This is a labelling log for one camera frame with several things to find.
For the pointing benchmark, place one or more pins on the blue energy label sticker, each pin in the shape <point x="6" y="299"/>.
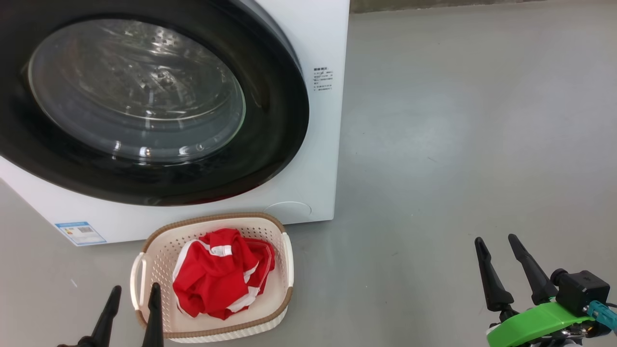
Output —
<point x="80" y="233"/>

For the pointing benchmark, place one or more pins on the white front-load washing machine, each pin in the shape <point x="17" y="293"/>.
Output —
<point x="318" y="168"/>

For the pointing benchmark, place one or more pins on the cream perforated basket brown rim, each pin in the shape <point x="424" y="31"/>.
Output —
<point x="159" y="250"/>

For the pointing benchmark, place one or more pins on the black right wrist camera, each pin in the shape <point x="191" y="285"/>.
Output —
<point x="581" y="291"/>

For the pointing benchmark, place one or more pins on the black round glass washer door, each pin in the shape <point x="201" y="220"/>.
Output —
<point x="270" y="159"/>

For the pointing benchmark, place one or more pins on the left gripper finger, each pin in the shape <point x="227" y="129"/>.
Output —
<point x="107" y="323"/>
<point x="154" y="323"/>

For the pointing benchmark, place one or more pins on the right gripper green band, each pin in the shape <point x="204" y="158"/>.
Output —
<point x="540" y="325"/>

